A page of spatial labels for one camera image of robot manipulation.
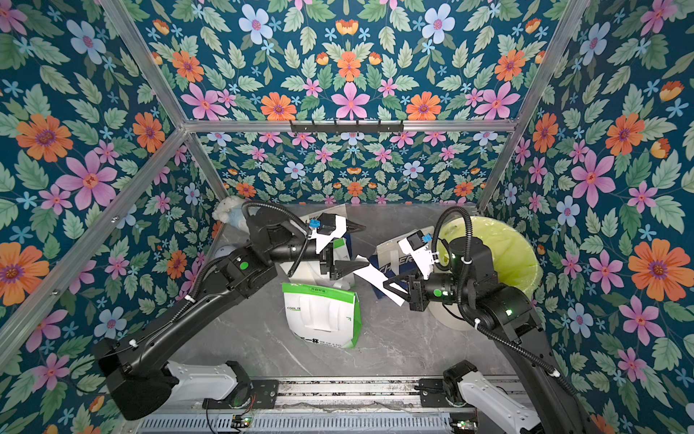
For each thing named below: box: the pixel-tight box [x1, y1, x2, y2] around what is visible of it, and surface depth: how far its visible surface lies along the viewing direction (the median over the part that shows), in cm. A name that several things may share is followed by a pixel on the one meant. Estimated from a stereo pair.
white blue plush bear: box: [211, 195, 261, 235], surface depth 107 cm
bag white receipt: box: [353, 254, 408, 307], surface depth 58 cm
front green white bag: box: [281, 283, 363, 350], surface depth 72 cm
